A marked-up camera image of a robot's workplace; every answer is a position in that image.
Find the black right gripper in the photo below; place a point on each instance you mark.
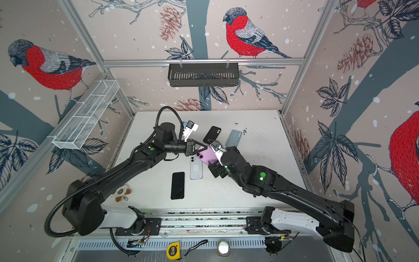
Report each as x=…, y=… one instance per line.
x=217, y=165

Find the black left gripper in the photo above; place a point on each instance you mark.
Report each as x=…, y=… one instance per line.
x=190, y=147

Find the pink purple phone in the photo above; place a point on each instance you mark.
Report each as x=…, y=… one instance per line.
x=206, y=158

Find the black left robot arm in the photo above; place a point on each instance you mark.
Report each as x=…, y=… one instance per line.
x=84, y=207

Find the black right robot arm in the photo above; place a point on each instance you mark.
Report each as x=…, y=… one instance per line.
x=333, y=220

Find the light blue phone case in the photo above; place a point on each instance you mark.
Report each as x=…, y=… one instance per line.
x=234, y=138

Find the white phone face down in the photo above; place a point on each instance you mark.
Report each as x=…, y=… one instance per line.
x=196, y=169

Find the black phone case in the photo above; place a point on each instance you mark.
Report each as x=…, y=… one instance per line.
x=212, y=135

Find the black phone face up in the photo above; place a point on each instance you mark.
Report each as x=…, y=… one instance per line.
x=178, y=185

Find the round silver puck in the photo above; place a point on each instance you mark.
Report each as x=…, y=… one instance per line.
x=223, y=248

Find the yellow tape measure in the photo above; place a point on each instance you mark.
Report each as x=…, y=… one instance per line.
x=174, y=251

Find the small circuit board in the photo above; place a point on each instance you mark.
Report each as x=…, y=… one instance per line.
x=135, y=243

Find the black wall basket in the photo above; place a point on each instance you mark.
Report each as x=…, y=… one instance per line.
x=204, y=75

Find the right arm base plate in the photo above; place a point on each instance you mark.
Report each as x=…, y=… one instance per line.
x=255, y=226

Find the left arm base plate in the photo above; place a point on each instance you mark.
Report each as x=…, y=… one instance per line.
x=142, y=227

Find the white wire mesh basket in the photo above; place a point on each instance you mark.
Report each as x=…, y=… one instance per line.
x=88, y=112

